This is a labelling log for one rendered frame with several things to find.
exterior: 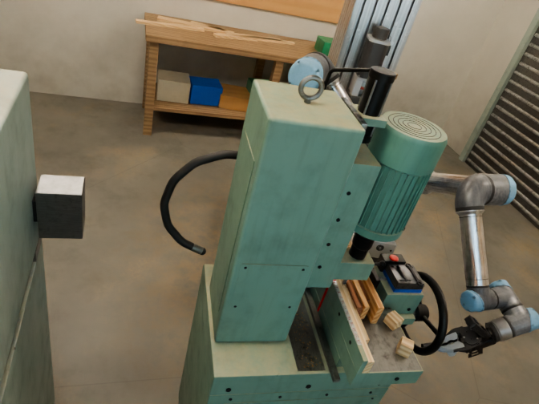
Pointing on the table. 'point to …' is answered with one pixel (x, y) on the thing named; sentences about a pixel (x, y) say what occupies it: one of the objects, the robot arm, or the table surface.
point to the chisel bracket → (354, 268)
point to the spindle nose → (360, 246)
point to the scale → (346, 313)
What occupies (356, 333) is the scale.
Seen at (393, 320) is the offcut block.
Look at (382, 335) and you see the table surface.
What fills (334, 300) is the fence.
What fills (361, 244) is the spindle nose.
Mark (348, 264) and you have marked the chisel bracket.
